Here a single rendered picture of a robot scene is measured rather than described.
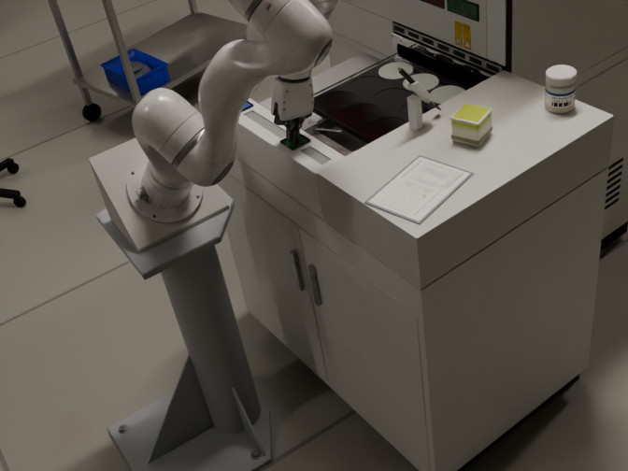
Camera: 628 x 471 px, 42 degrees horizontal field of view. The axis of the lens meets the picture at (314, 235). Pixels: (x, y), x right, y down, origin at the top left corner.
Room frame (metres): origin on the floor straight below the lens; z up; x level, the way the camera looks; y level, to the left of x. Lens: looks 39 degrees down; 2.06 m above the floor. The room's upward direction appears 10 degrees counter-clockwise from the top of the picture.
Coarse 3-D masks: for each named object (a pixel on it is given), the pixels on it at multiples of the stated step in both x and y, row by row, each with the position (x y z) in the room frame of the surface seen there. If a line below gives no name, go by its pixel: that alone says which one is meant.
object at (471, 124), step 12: (468, 108) 1.65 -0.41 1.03; (480, 108) 1.64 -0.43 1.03; (492, 108) 1.63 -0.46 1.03; (456, 120) 1.61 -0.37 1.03; (468, 120) 1.60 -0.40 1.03; (480, 120) 1.59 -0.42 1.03; (456, 132) 1.62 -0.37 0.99; (468, 132) 1.59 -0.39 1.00; (480, 132) 1.59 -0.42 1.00; (468, 144) 1.60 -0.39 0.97
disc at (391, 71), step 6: (384, 66) 2.17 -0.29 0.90; (390, 66) 2.16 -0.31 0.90; (396, 66) 2.16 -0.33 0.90; (402, 66) 2.15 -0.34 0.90; (408, 66) 2.14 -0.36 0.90; (378, 72) 2.14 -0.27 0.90; (384, 72) 2.14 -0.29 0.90; (390, 72) 2.13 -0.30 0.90; (396, 72) 2.12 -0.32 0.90; (408, 72) 2.11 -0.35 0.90; (390, 78) 2.09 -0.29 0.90
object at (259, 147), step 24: (240, 120) 1.91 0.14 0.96; (264, 120) 1.89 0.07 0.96; (240, 144) 1.91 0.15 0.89; (264, 144) 1.79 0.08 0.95; (312, 144) 1.73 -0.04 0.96; (264, 168) 1.82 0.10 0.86; (288, 168) 1.71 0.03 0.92; (312, 168) 1.62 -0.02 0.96; (288, 192) 1.73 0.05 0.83; (312, 192) 1.63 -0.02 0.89
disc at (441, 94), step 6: (438, 90) 1.98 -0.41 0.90; (444, 90) 1.98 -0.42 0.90; (450, 90) 1.97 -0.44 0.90; (456, 90) 1.96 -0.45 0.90; (462, 90) 1.96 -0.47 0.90; (438, 96) 1.95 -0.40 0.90; (444, 96) 1.94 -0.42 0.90; (450, 96) 1.94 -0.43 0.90; (438, 102) 1.92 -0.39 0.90; (444, 102) 1.91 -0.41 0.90
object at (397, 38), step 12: (396, 36) 2.27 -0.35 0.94; (396, 48) 2.27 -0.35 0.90; (420, 48) 2.18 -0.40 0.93; (432, 48) 2.15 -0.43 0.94; (408, 60) 2.23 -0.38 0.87; (444, 60) 2.09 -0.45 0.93; (456, 60) 2.05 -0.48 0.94; (468, 72) 2.01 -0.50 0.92; (480, 72) 1.97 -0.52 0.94; (492, 72) 1.95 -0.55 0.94; (468, 84) 2.03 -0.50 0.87
